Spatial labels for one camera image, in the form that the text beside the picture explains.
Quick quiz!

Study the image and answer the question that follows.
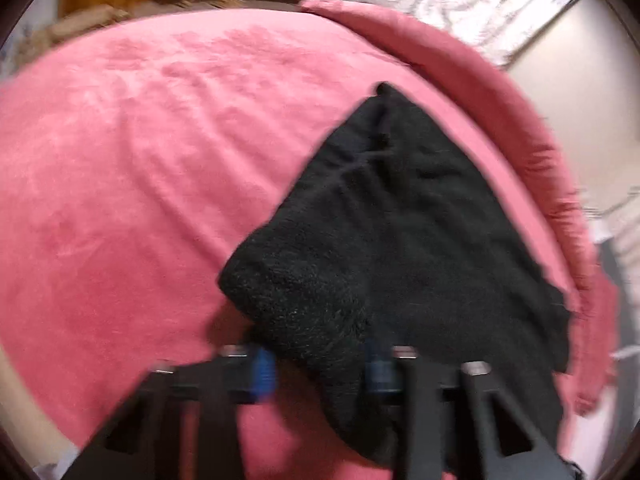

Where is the white patterned curtain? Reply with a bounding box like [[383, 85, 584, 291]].
[[360, 0, 591, 68]]

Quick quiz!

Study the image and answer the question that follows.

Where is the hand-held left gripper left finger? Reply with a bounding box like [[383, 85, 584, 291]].
[[60, 342, 279, 480]]

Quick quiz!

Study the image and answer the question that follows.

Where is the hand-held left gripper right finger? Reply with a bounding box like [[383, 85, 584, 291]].
[[365, 345, 576, 480]]

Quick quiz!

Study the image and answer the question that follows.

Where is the pink blanket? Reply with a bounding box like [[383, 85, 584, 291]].
[[0, 0, 621, 480]]

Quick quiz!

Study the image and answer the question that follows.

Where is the black garment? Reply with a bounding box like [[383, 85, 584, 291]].
[[217, 81, 574, 466]]

